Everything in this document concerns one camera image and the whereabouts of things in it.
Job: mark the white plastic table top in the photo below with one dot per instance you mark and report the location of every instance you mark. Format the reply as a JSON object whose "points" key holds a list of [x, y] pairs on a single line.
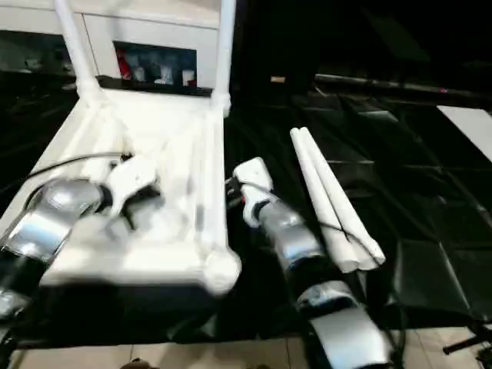
{"points": [[173, 238]]}

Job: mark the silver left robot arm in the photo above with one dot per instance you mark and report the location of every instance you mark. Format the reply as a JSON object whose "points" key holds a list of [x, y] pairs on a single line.
{"points": [[50, 215]]}

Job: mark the small yellow label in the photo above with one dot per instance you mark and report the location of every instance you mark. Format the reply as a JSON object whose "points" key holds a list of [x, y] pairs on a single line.
{"points": [[277, 79]]}

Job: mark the small white cup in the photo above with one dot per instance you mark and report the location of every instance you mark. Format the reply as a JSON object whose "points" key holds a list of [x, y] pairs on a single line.
{"points": [[188, 77]]}

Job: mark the white sideboard with glass doors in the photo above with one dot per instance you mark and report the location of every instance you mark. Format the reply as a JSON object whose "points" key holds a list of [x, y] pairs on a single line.
{"points": [[153, 27]]}

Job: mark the black work mat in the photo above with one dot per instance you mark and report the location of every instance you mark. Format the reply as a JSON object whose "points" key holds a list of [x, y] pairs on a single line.
{"points": [[403, 211]]}

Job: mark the grey metal rod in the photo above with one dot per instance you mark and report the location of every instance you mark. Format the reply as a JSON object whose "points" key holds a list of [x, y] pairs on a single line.
{"points": [[403, 85]]}

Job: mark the black backdrop cloth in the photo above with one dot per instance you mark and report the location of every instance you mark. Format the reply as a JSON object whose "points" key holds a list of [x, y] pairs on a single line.
{"points": [[384, 34]]}

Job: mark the white flat panel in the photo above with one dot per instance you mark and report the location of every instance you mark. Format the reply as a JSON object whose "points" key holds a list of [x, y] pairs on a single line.
{"points": [[471, 127]]}

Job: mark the black floor stand foot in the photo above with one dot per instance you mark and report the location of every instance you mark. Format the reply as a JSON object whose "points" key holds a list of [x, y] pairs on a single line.
{"points": [[465, 343]]}

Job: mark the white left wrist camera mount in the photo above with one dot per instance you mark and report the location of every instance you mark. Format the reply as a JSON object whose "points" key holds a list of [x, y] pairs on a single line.
{"points": [[132, 178]]}

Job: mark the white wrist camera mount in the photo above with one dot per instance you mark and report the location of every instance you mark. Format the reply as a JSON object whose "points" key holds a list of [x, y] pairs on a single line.
{"points": [[132, 178], [253, 173]]}

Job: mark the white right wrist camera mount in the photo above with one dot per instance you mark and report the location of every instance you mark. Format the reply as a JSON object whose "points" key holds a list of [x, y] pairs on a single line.
{"points": [[253, 173]]}

